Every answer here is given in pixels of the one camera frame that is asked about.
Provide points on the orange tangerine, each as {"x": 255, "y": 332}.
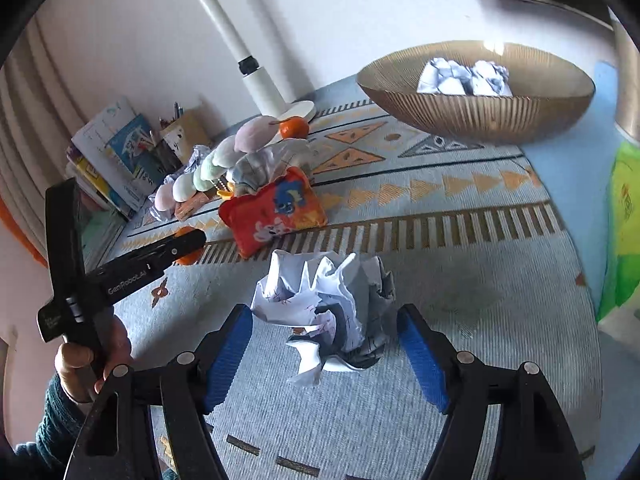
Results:
{"x": 189, "y": 255}
{"x": 293, "y": 128}

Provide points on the cardboard pencil holder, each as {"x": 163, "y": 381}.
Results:
{"x": 182, "y": 132}

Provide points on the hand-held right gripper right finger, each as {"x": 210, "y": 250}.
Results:
{"x": 422, "y": 360}

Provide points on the silver metal cylinder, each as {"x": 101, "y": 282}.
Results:
{"x": 627, "y": 80}

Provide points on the gold ribbed bowl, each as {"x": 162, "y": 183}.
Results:
{"x": 475, "y": 100}

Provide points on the pastel plush caterpillar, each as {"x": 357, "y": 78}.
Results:
{"x": 215, "y": 165}

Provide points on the red printed snack packet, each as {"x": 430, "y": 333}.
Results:
{"x": 272, "y": 215}

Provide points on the orange cloth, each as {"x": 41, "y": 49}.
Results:
{"x": 20, "y": 235}

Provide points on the person's left hand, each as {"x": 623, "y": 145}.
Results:
{"x": 82, "y": 360}

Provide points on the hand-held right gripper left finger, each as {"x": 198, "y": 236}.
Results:
{"x": 229, "y": 357}

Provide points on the person's left forearm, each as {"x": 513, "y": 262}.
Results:
{"x": 40, "y": 430}

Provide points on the white plush toy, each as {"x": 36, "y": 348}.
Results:
{"x": 272, "y": 160}

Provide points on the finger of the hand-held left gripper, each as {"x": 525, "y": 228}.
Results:
{"x": 180, "y": 249}

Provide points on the white desk lamp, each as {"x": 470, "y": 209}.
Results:
{"x": 240, "y": 55}

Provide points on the patterned table mat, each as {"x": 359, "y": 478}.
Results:
{"x": 475, "y": 270}

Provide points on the stack of books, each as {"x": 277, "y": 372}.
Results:
{"x": 112, "y": 155}

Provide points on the beige curtain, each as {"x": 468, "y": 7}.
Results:
{"x": 35, "y": 125}

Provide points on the green bag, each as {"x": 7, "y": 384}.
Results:
{"x": 622, "y": 230}

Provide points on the small orange box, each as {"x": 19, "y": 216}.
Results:
{"x": 192, "y": 205}

